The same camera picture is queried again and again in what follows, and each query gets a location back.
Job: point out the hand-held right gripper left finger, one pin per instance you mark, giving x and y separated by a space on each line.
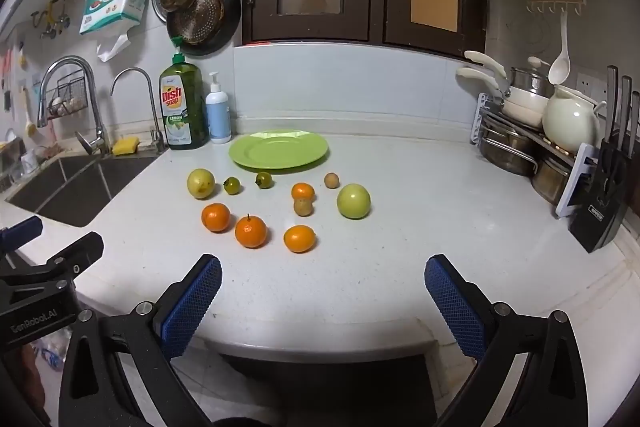
192 307

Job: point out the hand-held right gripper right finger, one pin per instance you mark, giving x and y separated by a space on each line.
455 302

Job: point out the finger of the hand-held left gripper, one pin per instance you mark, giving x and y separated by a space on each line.
22 231
75 254

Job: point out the orange with stem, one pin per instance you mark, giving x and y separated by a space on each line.
251 232

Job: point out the yellow-green round fruit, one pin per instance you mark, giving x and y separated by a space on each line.
201 183

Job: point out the small green tomato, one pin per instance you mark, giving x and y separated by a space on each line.
263 180
231 186

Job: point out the oval orange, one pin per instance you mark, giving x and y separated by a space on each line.
300 239

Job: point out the small brown fruit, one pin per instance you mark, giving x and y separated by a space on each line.
331 180
303 208

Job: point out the green plate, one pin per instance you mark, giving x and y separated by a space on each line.
280 152

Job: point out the steel sink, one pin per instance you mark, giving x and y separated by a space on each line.
65 192

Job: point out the yellow sponge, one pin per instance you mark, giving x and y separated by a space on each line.
125 146

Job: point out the green apple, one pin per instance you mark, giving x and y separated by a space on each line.
354 201

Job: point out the large steel faucet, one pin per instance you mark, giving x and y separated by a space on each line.
94 107

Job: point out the small steel pot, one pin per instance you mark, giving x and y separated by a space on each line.
550 179

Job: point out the large steel pot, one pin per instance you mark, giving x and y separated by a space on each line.
507 152

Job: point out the white pot rack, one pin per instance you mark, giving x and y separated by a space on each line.
575 187

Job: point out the thin steel faucet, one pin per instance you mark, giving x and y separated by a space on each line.
152 107

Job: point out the black knife block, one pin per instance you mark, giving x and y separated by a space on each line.
600 207

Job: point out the green dish soap bottle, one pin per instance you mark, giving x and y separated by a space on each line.
182 107

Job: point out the white blue pump bottle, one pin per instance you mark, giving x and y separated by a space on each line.
218 117

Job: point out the white ceramic jug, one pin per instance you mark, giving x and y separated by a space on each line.
567 122

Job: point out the steel pot with lid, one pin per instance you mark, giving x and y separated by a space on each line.
530 79

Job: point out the white ladle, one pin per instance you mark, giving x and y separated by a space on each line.
559 67

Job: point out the yellow bicycle wall hook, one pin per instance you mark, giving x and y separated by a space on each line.
50 14

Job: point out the wall power outlet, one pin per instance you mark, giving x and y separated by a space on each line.
590 86

